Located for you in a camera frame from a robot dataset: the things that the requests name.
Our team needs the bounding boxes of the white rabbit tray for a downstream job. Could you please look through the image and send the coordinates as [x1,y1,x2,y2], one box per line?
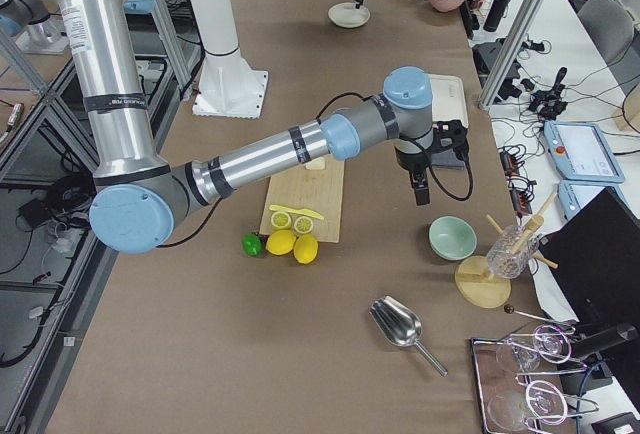
[429,74,469,128]

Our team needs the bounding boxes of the silver mirrored tray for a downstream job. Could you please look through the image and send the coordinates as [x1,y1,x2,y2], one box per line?
[469,338,599,433]

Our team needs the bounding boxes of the cream round plate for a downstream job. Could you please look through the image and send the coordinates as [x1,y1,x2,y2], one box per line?
[328,2,370,29]

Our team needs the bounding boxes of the mint green bowl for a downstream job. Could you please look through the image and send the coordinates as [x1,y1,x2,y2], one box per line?
[428,216,477,261]

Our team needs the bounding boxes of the wooden cutting board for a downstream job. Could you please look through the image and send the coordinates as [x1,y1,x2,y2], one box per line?
[259,155,344,243]

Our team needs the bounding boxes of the clear textured glass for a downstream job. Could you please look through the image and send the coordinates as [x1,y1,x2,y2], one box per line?
[486,225,539,279]

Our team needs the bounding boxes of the wooden cup rack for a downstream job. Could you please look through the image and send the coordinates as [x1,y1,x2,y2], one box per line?
[455,192,558,308]

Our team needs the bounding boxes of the yellow plastic knife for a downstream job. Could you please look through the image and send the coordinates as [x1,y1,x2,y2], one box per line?
[268,204,325,220]

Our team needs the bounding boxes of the lemon half right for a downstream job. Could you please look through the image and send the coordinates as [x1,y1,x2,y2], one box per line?
[292,215,314,235]

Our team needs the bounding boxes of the lemon half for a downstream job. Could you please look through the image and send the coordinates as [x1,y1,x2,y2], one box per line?
[292,215,314,235]
[270,210,292,230]

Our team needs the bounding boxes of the whole yellow lemon right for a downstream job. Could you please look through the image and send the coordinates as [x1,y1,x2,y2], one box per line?
[293,234,319,265]

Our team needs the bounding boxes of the whole yellow lemon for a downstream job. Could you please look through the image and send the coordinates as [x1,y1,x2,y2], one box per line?
[293,234,319,265]
[266,230,297,256]

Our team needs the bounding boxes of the black thermos bottle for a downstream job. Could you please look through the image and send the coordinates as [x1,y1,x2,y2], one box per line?
[483,0,511,32]

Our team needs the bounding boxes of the lemon half left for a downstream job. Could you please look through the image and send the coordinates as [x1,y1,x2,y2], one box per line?
[270,210,292,230]

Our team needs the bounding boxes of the metal scoop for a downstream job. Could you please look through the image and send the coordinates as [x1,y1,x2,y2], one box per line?
[369,295,448,377]

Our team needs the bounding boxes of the whole yellow lemon left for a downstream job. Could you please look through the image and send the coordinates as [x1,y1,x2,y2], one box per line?
[266,230,297,256]

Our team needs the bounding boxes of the teach pendant lower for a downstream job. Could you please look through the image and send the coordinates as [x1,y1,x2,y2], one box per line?
[557,180,626,221]

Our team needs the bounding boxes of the teach pendant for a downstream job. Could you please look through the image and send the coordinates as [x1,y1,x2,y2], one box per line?
[543,121,625,184]
[557,180,626,221]

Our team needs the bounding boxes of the teach pendant upper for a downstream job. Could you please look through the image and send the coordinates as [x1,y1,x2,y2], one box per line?
[543,121,625,184]

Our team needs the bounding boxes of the green lime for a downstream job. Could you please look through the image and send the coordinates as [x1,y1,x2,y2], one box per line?
[241,233,263,257]

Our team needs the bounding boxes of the black monitor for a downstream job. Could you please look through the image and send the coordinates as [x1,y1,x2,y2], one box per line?
[535,187,639,327]

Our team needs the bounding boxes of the wine glass upper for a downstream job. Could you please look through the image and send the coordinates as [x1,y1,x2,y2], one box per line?
[496,324,572,374]

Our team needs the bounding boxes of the wine glass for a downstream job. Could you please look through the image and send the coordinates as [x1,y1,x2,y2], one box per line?
[496,324,572,374]
[488,380,568,433]

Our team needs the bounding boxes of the wine glass lower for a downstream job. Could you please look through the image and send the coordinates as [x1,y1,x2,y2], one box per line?
[488,380,568,433]

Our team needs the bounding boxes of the grey office chair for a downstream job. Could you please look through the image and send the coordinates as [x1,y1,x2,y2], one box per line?
[577,0,635,64]

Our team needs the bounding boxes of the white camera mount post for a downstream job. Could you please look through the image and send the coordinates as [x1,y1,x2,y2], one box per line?
[190,0,268,119]

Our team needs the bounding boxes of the aluminium frame post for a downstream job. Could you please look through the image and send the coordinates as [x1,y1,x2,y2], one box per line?
[478,0,544,110]

